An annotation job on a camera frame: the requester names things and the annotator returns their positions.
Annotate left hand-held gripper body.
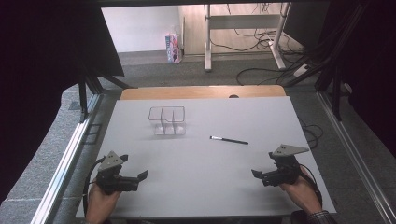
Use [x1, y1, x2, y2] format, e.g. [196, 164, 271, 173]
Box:
[94, 150, 140, 196]

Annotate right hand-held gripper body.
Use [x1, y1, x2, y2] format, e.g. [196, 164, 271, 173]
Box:
[262, 144, 310, 187]

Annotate black pen white tip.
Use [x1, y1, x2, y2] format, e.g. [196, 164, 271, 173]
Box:
[209, 135, 249, 146]

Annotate clear plastic organizer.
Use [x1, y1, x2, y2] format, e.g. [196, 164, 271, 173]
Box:
[148, 105, 187, 136]

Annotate person's left hand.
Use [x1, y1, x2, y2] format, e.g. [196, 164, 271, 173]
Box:
[85, 182, 122, 224]

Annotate person's right hand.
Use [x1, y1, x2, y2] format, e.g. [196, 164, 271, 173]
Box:
[279, 167, 323, 217]

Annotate white table board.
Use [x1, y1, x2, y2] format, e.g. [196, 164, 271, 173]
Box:
[75, 96, 337, 218]

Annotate black metal stand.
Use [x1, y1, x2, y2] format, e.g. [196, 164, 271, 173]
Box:
[77, 60, 135, 123]
[313, 60, 345, 122]

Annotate white power strip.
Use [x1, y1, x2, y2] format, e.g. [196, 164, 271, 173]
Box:
[293, 63, 312, 77]

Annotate colourful printed carton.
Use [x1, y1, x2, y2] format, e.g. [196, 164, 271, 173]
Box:
[164, 32, 183, 64]

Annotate black curtain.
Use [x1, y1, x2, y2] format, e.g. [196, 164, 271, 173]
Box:
[311, 0, 396, 158]
[0, 0, 126, 204]

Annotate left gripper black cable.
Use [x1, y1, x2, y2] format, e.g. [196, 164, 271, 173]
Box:
[82, 158, 106, 218]

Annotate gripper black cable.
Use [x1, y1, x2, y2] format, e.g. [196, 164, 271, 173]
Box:
[298, 162, 324, 209]
[82, 158, 106, 218]

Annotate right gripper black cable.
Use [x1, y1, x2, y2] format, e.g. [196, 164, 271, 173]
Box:
[298, 162, 324, 209]

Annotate black floor cable loop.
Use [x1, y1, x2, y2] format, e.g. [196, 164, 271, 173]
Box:
[298, 118, 325, 151]

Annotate aluminium floor rail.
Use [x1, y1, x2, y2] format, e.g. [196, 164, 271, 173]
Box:
[315, 91, 396, 224]
[30, 92, 105, 224]

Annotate tangled black cables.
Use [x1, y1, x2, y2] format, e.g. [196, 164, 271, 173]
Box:
[209, 3, 304, 57]

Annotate white metal desk frame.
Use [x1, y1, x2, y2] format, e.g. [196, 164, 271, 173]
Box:
[203, 3, 292, 73]

